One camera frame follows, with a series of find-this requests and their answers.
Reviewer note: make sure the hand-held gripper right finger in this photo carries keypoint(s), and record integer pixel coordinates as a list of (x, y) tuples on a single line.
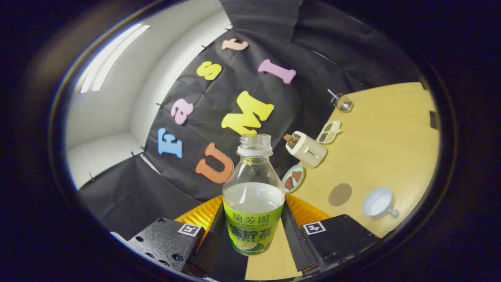
[(299, 246)]

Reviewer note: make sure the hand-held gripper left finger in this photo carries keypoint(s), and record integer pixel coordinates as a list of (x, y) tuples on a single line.
[(203, 252)]

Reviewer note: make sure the green label juice bottle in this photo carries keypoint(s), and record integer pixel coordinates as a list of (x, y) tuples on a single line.
[(252, 227)]

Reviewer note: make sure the round brown coaster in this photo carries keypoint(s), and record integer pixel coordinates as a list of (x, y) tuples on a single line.
[(339, 194)]

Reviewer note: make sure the pale blue cup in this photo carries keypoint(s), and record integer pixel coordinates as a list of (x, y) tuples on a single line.
[(375, 203)]

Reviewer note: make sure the brown meat piece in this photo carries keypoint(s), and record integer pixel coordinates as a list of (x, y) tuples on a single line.
[(289, 183), (297, 176)]

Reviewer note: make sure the pale green plate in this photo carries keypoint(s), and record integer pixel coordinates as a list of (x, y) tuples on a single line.
[(289, 175)]

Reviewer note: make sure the white toaster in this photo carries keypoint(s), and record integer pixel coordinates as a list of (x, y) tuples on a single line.
[(309, 150)]

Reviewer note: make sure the brown toast slice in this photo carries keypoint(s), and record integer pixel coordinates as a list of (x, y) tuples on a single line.
[(290, 138)]

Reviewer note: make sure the white divided snack tray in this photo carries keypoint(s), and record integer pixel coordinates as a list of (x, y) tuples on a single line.
[(328, 133)]

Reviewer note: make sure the wooden table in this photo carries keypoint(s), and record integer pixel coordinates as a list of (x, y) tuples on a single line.
[(383, 149)]

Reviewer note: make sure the white pen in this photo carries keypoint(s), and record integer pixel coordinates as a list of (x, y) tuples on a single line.
[(332, 93)]

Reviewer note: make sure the long ceiling light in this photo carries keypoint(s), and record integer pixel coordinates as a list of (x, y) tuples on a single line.
[(113, 56)]

